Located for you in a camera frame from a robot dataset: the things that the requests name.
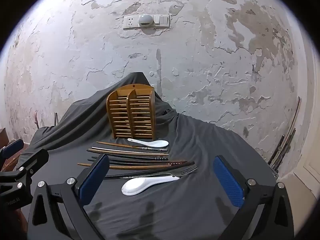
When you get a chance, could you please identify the large white ceramic spoon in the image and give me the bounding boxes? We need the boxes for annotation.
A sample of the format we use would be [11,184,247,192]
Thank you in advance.
[121,175,180,196]

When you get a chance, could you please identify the brown chopstick patterned end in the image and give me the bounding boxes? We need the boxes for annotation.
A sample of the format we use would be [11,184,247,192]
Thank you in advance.
[96,141,168,152]

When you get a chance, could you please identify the cream door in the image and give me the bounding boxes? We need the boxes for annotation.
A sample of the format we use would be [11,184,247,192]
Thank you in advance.
[294,155,320,195]

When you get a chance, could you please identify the brown wooden chopstick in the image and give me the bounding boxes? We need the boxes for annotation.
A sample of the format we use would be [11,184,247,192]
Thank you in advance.
[87,149,169,161]
[77,162,195,170]

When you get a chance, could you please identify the brown wooden furniture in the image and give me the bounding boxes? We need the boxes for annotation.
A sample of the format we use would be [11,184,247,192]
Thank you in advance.
[0,127,28,173]

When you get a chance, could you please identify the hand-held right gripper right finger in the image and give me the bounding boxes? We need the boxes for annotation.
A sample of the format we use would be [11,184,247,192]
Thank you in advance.
[212,155,295,240]

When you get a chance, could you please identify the metal fork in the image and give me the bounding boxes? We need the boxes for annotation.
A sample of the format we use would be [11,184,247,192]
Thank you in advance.
[120,165,198,180]

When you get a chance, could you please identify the silver metal chopstick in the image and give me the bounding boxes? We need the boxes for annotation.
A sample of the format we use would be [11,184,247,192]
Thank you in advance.
[91,147,169,156]

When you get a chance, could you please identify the white light switch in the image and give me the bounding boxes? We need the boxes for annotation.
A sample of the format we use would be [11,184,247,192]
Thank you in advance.
[152,15,170,28]

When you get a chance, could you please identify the dark metal rods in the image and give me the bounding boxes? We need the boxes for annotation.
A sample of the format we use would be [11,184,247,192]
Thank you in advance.
[267,128,297,170]

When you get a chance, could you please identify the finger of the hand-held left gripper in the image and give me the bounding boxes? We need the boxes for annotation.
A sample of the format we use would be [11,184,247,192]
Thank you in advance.
[0,139,25,160]
[0,148,50,184]

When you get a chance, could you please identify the wooden slatted utensil holder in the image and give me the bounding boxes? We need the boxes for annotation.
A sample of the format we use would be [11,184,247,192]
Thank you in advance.
[106,84,155,140]

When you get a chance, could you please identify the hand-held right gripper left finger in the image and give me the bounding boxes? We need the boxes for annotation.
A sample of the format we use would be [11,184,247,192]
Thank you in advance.
[27,153,110,240]

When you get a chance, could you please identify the round white wall device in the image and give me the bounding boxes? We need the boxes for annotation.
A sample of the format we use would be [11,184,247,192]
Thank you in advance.
[138,14,153,27]

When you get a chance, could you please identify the dark grey cloth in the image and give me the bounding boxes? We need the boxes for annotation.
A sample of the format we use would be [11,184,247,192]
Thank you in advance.
[16,72,278,240]

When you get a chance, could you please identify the small white ceramic spoon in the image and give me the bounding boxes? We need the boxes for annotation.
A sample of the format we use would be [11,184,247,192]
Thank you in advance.
[127,138,169,148]

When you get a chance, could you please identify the black chopstick red dotted end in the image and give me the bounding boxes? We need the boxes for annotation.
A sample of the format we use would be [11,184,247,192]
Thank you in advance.
[87,158,187,165]
[91,156,169,161]

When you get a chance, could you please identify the white wall socket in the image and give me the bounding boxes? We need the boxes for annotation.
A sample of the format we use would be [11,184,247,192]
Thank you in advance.
[123,15,140,30]

